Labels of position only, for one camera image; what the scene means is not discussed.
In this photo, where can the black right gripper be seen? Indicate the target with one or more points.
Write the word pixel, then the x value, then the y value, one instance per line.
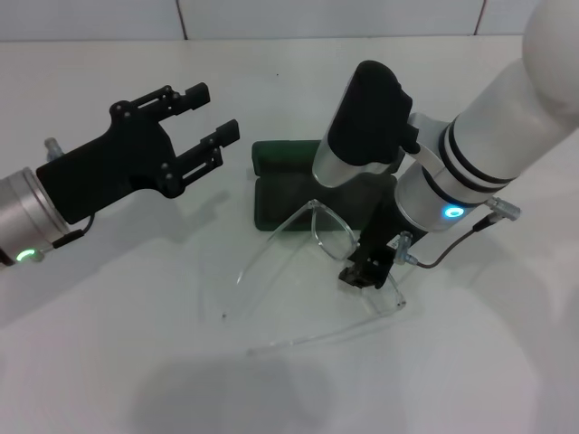
pixel 384 221

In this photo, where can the translucent right wrist connector stub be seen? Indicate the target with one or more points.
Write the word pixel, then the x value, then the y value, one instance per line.
pixel 404 246

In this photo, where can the green glasses case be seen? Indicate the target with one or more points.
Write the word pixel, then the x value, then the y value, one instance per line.
pixel 280 199

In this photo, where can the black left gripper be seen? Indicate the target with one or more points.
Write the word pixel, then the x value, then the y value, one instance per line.
pixel 113 167

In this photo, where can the translucent left wrist connector stub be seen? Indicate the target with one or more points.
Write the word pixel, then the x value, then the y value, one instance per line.
pixel 53 149

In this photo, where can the translucent wrist connector stub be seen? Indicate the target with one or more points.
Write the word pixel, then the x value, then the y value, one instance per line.
pixel 404 246
pixel 53 149

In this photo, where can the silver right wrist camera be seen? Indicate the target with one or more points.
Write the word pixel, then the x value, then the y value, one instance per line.
pixel 366 117

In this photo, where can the clear white glasses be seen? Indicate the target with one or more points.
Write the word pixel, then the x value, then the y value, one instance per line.
pixel 332 233

